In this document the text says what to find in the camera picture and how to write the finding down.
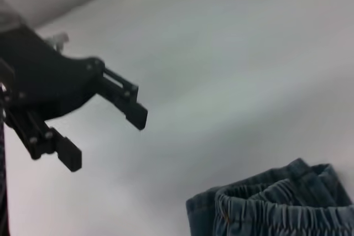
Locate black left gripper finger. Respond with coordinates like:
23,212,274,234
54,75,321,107
98,65,149,132

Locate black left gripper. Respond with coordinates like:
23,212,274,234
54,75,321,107
0,24,106,173

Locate blue denim shorts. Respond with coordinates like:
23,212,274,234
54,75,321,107
185,157,354,236

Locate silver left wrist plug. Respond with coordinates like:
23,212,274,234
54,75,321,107
45,32,70,52

